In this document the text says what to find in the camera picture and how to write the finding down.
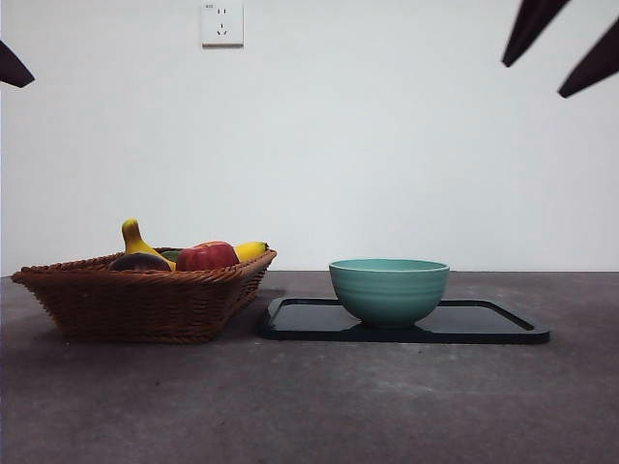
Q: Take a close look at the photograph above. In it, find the yellow banana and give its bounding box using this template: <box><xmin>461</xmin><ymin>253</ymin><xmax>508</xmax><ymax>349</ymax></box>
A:
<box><xmin>120</xmin><ymin>217</ymin><xmax>269</xmax><ymax>272</ymax></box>

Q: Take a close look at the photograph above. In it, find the dark purple plum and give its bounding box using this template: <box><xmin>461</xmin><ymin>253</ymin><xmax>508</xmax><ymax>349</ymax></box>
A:
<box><xmin>108</xmin><ymin>251</ymin><xmax>173</xmax><ymax>274</ymax></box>

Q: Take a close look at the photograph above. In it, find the teal ribbed bowl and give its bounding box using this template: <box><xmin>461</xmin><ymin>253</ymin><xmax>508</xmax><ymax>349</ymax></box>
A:
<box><xmin>328</xmin><ymin>258</ymin><xmax>451</xmax><ymax>331</ymax></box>

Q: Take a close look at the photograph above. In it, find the brown wicker basket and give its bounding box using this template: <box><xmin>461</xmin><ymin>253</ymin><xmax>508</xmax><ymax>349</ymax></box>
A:
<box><xmin>11</xmin><ymin>248</ymin><xmax>278</xmax><ymax>345</ymax></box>

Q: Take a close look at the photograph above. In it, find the white wall socket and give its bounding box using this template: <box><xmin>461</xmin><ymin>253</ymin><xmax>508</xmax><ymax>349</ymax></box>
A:
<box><xmin>200</xmin><ymin>0</ymin><xmax>245</xmax><ymax>48</ymax></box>

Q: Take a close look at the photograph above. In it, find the black rectangular tray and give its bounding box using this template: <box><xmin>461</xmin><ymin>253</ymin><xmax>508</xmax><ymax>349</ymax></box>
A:
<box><xmin>254</xmin><ymin>297</ymin><xmax>552</xmax><ymax>345</ymax></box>

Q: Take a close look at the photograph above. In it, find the red apple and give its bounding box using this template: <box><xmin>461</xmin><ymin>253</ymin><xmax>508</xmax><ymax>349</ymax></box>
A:
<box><xmin>175</xmin><ymin>240</ymin><xmax>241</xmax><ymax>272</ymax></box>

